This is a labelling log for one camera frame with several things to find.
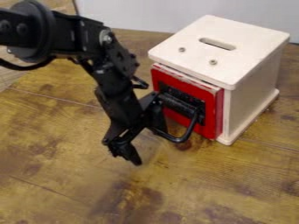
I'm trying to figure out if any black metal drawer handle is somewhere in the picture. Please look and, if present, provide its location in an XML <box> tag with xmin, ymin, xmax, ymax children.
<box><xmin>158</xmin><ymin>93</ymin><xmax>206</xmax><ymax>144</ymax></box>

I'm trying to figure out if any red drawer front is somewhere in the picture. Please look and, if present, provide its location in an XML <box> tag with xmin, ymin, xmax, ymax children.
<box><xmin>151</xmin><ymin>63</ymin><xmax>224</xmax><ymax>140</ymax></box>

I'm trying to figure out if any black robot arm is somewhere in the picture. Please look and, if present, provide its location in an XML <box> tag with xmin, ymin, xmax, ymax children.
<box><xmin>0</xmin><ymin>0</ymin><xmax>167</xmax><ymax>165</ymax></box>

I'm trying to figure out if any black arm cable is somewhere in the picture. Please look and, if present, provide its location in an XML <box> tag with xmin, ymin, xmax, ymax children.
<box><xmin>131</xmin><ymin>74</ymin><xmax>151</xmax><ymax>91</ymax></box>

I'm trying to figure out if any white wooden drawer box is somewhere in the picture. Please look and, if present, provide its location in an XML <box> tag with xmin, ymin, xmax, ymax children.
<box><xmin>148</xmin><ymin>15</ymin><xmax>290</xmax><ymax>145</ymax></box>

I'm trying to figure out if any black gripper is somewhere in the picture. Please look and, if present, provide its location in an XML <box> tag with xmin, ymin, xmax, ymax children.
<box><xmin>94</xmin><ymin>82</ymin><xmax>170</xmax><ymax>166</ymax></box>

